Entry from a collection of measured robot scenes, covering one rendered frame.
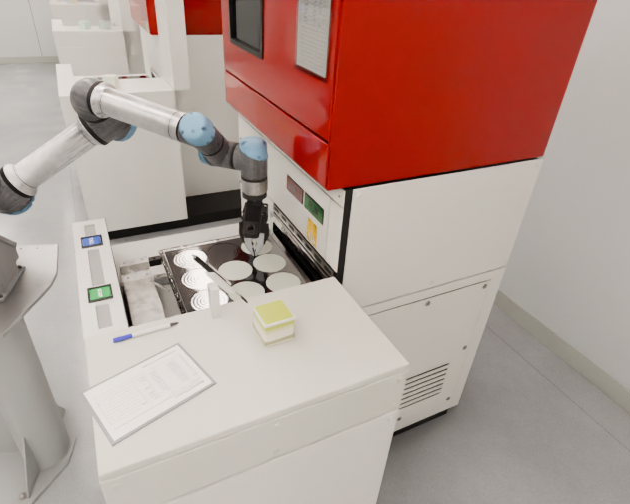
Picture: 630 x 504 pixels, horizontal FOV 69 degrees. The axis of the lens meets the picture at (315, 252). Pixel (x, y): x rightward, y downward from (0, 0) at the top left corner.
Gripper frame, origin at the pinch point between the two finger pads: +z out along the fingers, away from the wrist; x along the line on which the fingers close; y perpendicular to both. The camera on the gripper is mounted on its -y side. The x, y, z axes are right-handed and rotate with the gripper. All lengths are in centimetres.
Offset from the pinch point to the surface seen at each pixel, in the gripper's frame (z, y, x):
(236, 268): 1.3, -6.6, 4.6
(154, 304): 3.3, -22.6, 24.2
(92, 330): -5, -42, 31
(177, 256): 1.4, -1.9, 23.2
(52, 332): 91, 55, 111
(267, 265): 1.3, -4.2, -4.4
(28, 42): 61, 660, 436
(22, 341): 30, -12, 72
